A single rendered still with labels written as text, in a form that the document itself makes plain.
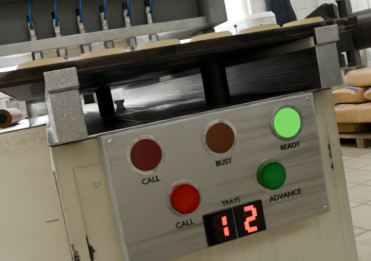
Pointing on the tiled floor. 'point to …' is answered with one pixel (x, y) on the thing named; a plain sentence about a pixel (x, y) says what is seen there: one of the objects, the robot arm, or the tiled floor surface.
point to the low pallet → (363, 139)
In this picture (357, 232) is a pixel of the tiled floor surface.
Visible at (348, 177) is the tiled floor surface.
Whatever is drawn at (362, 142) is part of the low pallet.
